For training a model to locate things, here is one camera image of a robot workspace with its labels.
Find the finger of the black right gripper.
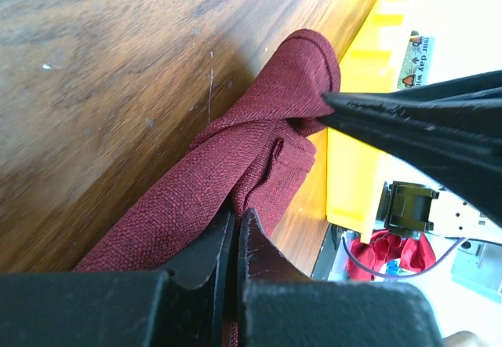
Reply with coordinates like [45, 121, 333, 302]
[322, 71, 501, 115]
[319, 111, 501, 225]

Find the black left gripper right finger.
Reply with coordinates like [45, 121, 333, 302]
[237, 209, 443, 346]

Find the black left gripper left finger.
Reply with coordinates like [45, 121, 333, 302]
[1, 210, 235, 346]

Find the dark red cloth napkin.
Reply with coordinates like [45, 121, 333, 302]
[76, 29, 340, 272]

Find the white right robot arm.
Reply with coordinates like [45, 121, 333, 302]
[320, 71, 501, 243]

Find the yellow plastic tray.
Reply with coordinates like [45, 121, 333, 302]
[326, 0, 413, 243]

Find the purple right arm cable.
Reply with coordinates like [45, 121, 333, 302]
[340, 232, 470, 279]

